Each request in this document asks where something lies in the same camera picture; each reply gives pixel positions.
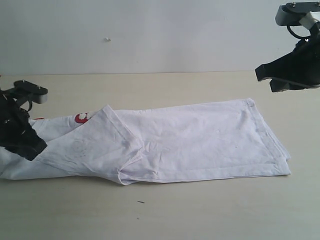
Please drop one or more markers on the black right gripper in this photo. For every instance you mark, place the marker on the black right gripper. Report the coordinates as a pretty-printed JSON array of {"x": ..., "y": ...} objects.
[{"x": 306, "y": 55}]

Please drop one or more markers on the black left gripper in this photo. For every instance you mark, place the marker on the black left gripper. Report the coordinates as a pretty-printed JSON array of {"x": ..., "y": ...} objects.
[{"x": 15, "y": 135}]

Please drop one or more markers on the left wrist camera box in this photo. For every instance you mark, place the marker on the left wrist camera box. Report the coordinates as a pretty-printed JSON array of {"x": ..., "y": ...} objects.
[{"x": 36, "y": 93}]

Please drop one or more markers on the white t-shirt red lettering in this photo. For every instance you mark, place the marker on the white t-shirt red lettering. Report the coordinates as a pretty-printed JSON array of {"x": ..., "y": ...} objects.
[{"x": 188, "y": 143}]

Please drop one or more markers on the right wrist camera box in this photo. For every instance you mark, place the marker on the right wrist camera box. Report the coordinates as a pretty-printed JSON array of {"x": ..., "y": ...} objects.
[{"x": 293, "y": 14}]

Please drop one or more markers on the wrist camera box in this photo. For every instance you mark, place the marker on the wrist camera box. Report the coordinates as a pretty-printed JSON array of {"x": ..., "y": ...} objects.
[
  {"x": 36, "y": 93},
  {"x": 293, "y": 14}
]

